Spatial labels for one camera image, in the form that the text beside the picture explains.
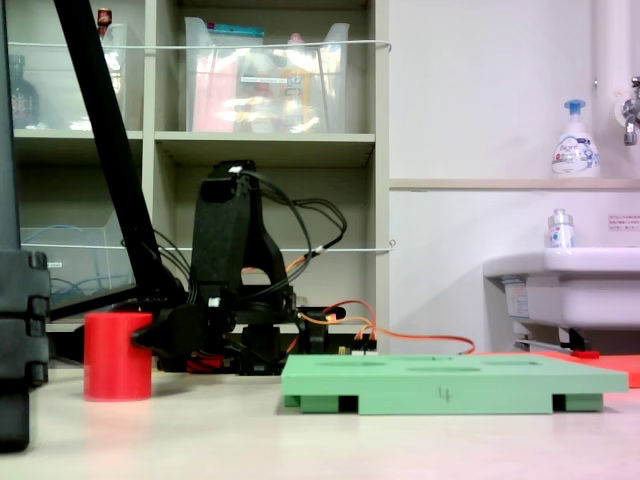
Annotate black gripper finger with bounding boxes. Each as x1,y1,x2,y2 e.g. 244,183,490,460
130,318,175,352

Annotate red cylinder block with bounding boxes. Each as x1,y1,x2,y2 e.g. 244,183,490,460
83,311,154,403

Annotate green shape-hole board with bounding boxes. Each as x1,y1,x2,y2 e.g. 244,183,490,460
280,353,630,417

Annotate notched black stack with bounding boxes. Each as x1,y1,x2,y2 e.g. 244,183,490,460
0,249,52,454

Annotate small circuit board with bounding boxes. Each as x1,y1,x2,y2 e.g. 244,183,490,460
336,343,379,358

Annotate beige shelf unit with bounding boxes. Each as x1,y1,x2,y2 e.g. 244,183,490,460
0,0,392,354

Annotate black tripod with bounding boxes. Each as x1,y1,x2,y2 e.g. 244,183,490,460
49,0,201,374

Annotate pink package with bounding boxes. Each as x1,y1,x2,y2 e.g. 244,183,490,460
191,53,240,133

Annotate dark grey upright panel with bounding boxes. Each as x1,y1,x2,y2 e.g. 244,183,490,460
0,0,23,252

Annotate large clear plastic bin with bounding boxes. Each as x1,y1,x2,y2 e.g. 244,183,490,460
183,16,351,134

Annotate yellow label bottle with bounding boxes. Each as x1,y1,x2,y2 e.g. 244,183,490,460
278,32,315,133

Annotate clear bin with bottles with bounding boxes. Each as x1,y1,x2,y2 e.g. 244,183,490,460
6,22,129,132

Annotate dark glass bottle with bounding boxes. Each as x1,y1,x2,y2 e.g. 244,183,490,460
8,54,42,131

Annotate teal-edged flat package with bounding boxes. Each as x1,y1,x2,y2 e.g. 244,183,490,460
206,21,266,48

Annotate small clear sanitizer bottle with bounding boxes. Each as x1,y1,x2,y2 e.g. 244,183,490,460
547,208,575,250

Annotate white blue soap pump bottle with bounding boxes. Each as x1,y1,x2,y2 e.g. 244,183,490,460
551,98,601,180

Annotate red table mat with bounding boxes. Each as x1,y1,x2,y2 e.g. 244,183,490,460
477,349,640,390

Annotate chrome faucet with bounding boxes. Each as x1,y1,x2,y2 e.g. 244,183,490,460
618,75,640,148

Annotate red and orange wire bundle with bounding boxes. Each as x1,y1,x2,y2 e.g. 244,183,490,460
186,348,227,374

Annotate clear bin with blue cables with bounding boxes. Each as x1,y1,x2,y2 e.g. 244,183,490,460
19,209,137,312

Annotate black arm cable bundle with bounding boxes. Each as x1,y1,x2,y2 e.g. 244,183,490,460
238,169,349,306

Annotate white cord across shelf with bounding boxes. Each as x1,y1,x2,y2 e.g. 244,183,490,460
19,239,397,254
6,39,393,55

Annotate long orange cable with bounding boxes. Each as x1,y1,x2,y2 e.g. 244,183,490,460
284,254,477,357

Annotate white wall sink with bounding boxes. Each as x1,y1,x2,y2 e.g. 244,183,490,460
481,246,640,352

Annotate white red-print wall label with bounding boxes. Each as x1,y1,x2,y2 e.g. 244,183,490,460
607,213,640,233

